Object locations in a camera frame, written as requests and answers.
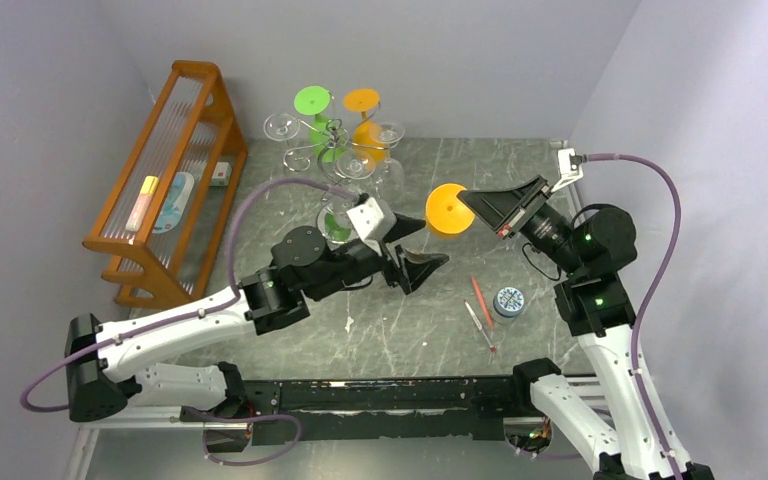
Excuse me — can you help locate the small white red box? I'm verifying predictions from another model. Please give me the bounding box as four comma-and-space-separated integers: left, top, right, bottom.
210, 162, 232, 187

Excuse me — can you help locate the yellow highlighter marker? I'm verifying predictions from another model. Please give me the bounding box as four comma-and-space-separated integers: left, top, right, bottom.
125, 176, 159, 232

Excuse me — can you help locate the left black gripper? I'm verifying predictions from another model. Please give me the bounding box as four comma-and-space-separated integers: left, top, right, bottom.
310, 217, 450, 305

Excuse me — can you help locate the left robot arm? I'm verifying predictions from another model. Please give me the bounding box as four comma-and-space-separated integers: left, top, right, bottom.
65, 214, 450, 423

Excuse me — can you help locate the white red pen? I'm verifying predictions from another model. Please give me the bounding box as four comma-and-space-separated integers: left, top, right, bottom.
464, 301, 497, 353

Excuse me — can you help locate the blue patterned round tin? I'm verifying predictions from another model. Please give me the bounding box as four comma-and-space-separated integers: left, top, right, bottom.
493, 286, 525, 324

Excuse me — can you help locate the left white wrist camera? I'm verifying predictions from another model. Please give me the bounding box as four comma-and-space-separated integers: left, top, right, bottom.
347, 197, 397, 255

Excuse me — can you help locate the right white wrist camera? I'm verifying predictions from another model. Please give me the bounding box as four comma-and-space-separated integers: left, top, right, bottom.
550, 148, 586, 194

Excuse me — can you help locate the chrome wine glass rack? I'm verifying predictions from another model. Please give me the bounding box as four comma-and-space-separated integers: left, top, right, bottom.
281, 115, 385, 246

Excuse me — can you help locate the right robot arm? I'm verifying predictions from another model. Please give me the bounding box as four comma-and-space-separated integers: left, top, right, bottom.
457, 176, 713, 479

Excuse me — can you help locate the orange wooden rack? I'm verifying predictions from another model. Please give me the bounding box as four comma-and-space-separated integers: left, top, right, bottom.
83, 60, 248, 309

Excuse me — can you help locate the orange plastic wine glass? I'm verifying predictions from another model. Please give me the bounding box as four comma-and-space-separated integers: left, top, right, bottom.
343, 88, 386, 163

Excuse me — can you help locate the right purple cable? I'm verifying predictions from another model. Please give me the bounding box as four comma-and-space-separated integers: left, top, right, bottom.
582, 153, 683, 480

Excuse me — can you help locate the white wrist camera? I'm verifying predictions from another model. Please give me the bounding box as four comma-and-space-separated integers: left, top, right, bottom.
550, 148, 586, 194
347, 197, 397, 255

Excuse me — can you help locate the clear wine glass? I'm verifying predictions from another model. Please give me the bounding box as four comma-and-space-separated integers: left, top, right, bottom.
369, 120, 405, 201
333, 150, 376, 195
263, 113, 303, 172

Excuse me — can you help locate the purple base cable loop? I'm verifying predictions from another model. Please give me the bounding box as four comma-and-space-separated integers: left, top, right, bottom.
201, 413, 304, 467

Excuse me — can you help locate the light blue flat package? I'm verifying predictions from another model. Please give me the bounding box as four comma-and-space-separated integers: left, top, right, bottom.
152, 171, 195, 234

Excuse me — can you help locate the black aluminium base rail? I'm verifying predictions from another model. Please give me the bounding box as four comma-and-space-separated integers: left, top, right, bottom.
82, 377, 630, 446

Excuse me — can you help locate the green plastic wine glass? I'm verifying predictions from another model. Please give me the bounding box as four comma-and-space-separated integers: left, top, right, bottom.
294, 85, 348, 164

